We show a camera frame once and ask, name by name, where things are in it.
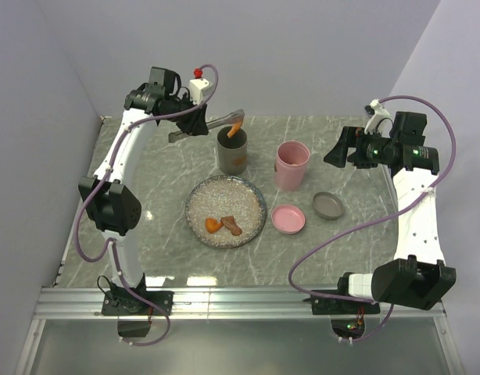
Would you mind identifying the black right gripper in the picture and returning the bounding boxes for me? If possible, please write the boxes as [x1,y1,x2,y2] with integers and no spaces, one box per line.
[323,126,397,169]

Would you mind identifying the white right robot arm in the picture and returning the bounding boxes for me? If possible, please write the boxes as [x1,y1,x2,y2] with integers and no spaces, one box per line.
[324,112,457,313]

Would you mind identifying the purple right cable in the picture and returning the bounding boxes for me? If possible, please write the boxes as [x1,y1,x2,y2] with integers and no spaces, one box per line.
[287,95,458,344]

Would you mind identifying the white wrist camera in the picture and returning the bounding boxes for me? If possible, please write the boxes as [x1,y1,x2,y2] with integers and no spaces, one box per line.
[188,68,215,105]
[364,99,392,134]

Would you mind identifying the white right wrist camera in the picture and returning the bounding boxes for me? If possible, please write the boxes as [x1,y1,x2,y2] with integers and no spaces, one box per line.
[364,99,392,134]

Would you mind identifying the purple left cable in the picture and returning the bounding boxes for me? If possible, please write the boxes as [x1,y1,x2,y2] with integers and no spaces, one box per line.
[73,63,220,348]

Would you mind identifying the pink cup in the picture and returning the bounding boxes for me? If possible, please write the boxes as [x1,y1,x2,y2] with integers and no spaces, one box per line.
[274,141,310,191]

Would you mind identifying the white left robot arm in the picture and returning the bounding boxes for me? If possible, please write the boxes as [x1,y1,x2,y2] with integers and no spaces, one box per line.
[73,65,219,314]

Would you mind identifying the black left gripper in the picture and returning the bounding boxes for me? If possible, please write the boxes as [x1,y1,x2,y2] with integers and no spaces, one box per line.
[163,92,210,136]

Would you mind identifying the speckled ceramic plate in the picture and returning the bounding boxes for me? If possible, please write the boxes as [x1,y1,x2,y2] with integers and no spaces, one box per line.
[184,175,267,248]

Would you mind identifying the aluminium mounting rail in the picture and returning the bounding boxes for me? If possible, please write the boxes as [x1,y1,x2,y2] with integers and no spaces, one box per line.
[32,285,447,322]

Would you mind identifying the grey round lid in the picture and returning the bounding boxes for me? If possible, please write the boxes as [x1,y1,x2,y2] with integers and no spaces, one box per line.
[312,191,345,220]

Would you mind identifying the pink round lid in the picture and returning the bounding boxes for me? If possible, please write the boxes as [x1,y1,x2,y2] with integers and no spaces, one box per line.
[271,205,306,234]

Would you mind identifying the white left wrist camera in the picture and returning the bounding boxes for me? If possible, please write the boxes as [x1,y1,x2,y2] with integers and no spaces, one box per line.
[188,68,215,105]

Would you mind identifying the grey cup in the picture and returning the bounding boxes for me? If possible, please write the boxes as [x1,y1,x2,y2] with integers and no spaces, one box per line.
[217,126,248,176]

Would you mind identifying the brown meat piece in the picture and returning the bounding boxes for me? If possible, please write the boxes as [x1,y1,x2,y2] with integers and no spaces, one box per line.
[220,216,242,236]

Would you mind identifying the purple cable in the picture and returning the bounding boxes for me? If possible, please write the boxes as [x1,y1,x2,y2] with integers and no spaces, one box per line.
[287,95,458,344]
[73,63,220,348]

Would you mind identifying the metal food tongs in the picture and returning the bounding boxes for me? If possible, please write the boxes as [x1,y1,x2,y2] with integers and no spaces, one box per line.
[168,109,245,143]

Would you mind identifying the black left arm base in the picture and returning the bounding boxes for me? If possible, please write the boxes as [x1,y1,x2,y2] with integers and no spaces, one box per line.
[101,289,174,316]

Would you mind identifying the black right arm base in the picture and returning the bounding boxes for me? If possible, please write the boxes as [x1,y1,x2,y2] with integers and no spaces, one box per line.
[303,295,381,316]

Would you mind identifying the orange carrot slice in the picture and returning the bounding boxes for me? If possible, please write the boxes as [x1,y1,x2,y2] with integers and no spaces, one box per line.
[227,121,243,138]

